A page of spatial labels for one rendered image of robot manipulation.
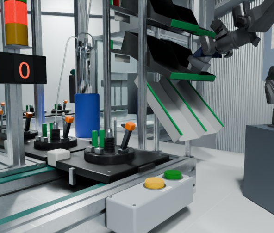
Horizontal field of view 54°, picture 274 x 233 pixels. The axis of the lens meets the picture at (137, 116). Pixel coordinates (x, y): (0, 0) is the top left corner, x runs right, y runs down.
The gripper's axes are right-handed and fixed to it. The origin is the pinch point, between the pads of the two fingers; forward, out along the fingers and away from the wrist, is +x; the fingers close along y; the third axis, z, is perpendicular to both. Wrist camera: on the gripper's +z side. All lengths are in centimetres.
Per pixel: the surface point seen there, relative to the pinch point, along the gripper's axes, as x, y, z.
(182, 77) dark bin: 2.6, 14.7, -8.6
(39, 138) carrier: 40, 47, -17
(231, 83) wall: 123, -324, 24
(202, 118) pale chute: 10.5, -5.7, -22.8
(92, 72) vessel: 80, -15, 20
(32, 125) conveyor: 131, 3, 0
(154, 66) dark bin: 9.1, 19.0, -2.8
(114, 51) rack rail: 26.7, 17.5, 9.9
